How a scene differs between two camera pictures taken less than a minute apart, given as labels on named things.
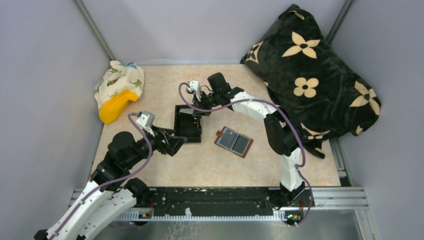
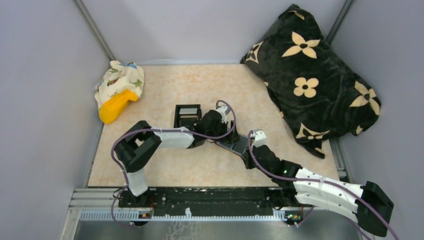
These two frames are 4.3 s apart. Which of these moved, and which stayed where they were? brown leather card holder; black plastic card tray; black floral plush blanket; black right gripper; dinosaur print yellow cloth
Moved: black right gripper
Stayed: dinosaur print yellow cloth; black floral plush blanket; black plastic card tray; brown leather card holder
